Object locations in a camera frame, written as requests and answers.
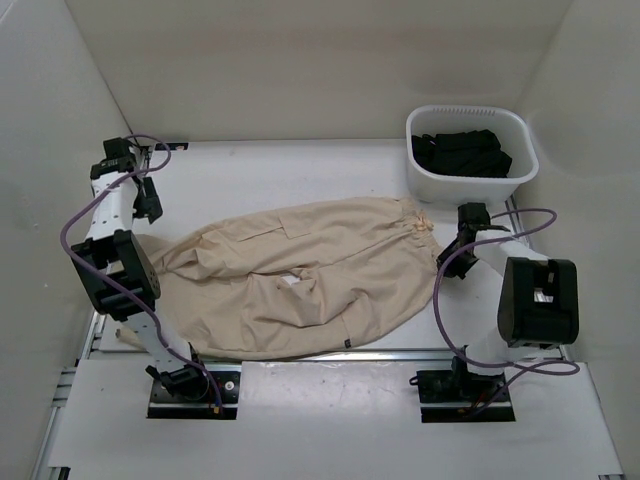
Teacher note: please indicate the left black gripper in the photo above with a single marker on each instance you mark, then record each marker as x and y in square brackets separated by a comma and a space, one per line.
[149, 205]

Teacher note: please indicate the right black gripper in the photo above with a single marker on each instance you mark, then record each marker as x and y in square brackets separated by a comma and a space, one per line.
[453, 270]

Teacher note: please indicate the beige trousers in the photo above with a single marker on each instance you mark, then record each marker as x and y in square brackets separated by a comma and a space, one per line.
[297, 281]

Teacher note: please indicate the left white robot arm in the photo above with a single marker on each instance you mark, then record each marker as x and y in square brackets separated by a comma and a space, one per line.
[119, 277]

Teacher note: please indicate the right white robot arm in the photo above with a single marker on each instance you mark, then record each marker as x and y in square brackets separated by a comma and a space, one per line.
[538, 307]

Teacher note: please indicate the black trousers in basket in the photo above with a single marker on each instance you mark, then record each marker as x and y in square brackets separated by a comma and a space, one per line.
[476, 154]

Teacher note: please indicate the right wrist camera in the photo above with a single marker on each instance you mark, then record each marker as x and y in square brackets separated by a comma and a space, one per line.
[473, 215]

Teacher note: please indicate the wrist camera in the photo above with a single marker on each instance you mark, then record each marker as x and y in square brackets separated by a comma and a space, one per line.
[473, 215]
[117, 148]

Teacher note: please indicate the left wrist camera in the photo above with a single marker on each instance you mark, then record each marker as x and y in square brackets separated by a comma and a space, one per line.
[117, 148]

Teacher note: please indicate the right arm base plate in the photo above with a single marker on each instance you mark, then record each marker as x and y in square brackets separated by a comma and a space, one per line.
[449, 397]

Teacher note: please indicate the aluminium frame rail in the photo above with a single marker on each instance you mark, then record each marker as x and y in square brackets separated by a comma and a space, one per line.
[91, 334]

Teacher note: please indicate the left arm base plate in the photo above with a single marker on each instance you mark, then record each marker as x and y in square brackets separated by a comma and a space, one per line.
[200, 403]

